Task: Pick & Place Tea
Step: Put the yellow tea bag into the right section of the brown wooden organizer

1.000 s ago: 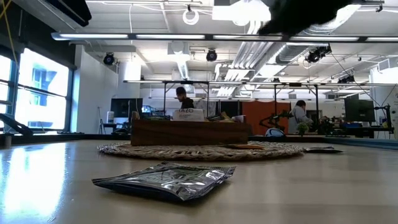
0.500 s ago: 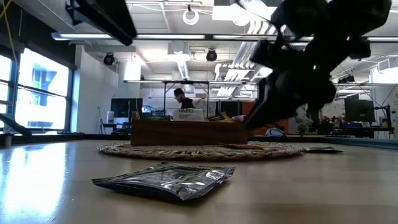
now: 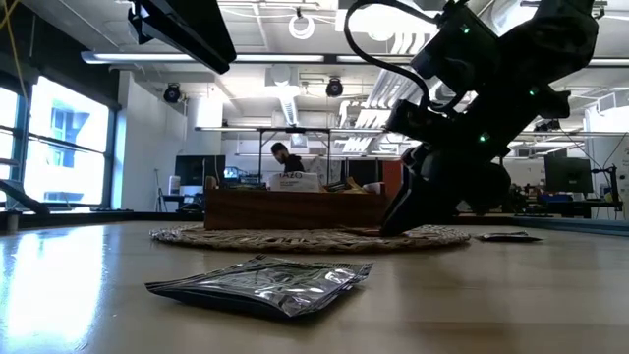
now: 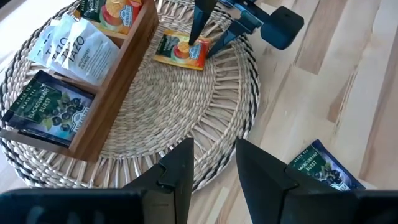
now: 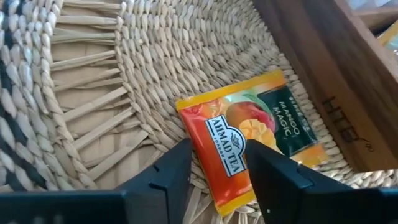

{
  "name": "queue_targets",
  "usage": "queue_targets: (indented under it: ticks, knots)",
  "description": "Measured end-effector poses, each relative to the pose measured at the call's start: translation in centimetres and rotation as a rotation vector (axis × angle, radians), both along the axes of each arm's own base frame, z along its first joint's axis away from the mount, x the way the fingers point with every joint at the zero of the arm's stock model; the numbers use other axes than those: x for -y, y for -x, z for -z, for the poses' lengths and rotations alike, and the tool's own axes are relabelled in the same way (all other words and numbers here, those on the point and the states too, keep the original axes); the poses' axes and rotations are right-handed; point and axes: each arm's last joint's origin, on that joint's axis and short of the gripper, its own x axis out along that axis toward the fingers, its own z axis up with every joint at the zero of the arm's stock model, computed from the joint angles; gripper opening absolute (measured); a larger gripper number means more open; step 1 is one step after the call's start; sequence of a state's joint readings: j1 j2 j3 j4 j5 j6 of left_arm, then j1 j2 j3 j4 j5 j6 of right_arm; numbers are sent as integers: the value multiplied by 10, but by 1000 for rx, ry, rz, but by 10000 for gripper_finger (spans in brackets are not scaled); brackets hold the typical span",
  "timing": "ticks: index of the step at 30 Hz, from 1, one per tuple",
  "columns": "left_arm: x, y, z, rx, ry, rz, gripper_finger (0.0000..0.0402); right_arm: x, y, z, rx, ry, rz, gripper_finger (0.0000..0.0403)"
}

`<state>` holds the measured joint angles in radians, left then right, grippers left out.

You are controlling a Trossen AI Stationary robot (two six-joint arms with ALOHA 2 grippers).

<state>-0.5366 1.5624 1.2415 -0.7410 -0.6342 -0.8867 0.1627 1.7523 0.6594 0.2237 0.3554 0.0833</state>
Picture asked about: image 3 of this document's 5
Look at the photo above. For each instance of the orange partition wall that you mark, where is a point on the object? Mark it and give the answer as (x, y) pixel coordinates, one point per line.
(391, 174)

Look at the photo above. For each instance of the black ceiling camera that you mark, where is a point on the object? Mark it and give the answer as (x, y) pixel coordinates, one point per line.
(172, 92)
(334, 87)

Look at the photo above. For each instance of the overhead LED light bar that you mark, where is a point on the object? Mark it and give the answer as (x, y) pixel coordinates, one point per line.
(275, 58)

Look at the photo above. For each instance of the person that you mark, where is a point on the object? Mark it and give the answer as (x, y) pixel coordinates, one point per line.
(287, 158)

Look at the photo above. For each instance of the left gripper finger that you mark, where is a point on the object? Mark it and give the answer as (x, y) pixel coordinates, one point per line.
(162, 34)
(196, 24)

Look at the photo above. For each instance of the wooden three-compartment tray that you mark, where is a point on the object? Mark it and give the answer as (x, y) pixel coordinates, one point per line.
(295, 211)

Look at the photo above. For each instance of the round woven placemat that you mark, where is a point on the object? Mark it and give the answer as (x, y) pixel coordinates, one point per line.
(304, 242)

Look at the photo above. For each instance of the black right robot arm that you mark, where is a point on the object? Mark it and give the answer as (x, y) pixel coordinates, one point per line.
(540, 49)

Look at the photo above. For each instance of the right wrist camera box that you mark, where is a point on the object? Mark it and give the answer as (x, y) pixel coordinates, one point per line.
(420, 123)

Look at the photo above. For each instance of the black computer monitor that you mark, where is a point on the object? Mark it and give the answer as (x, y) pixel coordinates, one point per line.
(567, 174)
(199, 169)

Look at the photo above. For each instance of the black aluminium table frame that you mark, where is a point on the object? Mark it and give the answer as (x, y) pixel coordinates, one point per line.
(98, 217)

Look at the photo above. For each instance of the black workstation frame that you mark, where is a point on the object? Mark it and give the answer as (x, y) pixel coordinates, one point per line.
(295, 130)

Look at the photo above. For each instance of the grey metal post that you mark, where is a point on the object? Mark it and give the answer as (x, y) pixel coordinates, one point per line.
(12, 223)

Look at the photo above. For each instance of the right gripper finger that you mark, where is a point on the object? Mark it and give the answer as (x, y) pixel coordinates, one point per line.
(410, 196)
(484, 189)

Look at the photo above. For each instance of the large bright window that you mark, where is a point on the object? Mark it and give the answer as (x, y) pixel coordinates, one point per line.
(64, 162)

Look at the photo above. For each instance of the black slanted bar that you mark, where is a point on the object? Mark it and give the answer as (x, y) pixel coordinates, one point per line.
(22, 196)

